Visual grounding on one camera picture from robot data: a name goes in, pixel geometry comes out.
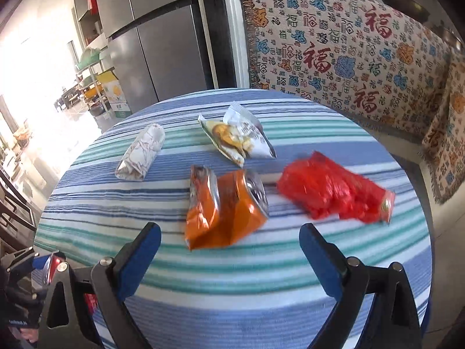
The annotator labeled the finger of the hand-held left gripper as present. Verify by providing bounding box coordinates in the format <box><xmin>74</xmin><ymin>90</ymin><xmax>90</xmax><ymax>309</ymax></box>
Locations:
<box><xmin>5</xmin><ymin>247</ymin><xmax>48</xmax><ymax>280</ymax></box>

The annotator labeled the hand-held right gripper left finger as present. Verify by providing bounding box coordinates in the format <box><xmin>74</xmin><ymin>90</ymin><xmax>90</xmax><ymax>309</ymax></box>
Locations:
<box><xmin>37</xmin><ymin>222</ymin><xmax>162</xmax><ymax>349</ymax></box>

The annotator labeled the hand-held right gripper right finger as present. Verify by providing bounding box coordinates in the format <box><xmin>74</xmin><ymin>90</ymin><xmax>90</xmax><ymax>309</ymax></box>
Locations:
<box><xmin>298</xmin><ymin>223</ymin><xmax>424</xmax><ymax>349</ymax></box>

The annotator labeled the red instant noodle cup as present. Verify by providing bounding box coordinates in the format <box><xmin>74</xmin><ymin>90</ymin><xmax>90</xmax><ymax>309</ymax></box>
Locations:
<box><xmin>44</xmin><ymin>252</ymin><xmax>99</xmax><ymax>317</ymax></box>

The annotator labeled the red plastic bag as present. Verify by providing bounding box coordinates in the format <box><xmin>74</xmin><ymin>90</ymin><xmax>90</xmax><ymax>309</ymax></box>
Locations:
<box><xmin>277</xmin><ymin>151</ymin><xmax>396</xmax><ymax>225</ymax></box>

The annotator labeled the orange snack bag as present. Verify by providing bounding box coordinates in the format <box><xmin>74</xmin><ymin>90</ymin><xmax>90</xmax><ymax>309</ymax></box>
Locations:
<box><xmin>185</xmin><ymin>165</ymin><xmax>270</xmax><ymax>251</ymax></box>

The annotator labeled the patterned paper wrapper roll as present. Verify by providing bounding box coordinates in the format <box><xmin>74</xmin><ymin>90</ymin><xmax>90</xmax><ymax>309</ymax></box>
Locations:
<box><xmin>115</xmin><ymin>124</ymin><xmax>166</xmax><ymax>181</ymax></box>

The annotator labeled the yellow-green snack packet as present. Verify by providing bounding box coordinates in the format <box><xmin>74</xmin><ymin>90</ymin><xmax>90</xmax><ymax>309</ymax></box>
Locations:
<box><xmin>198</xmin><ymin>102</ymin><xmax>277</xmax><ymax>168</ymax></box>

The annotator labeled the person's left hand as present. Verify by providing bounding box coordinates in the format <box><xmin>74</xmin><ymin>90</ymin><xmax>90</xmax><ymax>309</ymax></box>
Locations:
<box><xmin>8</xmin><ymin>325</ymin><xmax>38</xmax><ymax>343</ymax></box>

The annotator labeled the wooden chair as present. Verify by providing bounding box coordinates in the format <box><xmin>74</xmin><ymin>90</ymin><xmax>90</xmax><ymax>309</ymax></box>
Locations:
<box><xmin>0</xmin><ymin>167</ymin><xmax>40</xmax><ymax>259</ymax></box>

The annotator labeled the cardboard box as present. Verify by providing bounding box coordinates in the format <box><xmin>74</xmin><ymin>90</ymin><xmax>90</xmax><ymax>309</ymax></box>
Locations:
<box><xmin>96</xmin><ymin>71</ymin><xmax>132</xmax><ymax>119</ymax></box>

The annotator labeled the printed sofa blanket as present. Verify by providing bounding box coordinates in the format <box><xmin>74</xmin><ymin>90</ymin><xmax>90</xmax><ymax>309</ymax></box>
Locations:
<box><xmin>418</xmin><ymin>62</ymin><xmax>465</xmax><ymax>204</ymax></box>
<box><xmin>238</xmin><ymin>0</ymin><xmax>453</xmax><ymax>140</ymax></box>

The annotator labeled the storage shelf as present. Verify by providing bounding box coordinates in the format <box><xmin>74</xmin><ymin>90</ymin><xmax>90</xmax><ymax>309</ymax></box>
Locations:
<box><xmin>73</xmin><ymin>40</ymin><xmax>120</xmax><ymax>117</ymax></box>

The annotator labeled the grey refrigerator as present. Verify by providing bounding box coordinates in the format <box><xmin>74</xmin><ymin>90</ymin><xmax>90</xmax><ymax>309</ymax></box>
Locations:
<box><xmin>92</xmin><ymin>0</ymin><xmax>215</xmax><ymax>104</ymax></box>

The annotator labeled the metal pot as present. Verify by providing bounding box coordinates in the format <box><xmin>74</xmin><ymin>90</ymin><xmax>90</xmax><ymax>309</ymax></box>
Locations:
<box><xmin>432</xmin><ymin>22</ymin><xmax>465</xmax><ymax>55</ymax></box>

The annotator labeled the dark wok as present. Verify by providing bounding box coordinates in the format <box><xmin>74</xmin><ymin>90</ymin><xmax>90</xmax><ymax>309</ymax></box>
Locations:
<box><xmin>378</xmin><ymin>0</ymin><xmax>431</xmax><ymax>22</ymax></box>

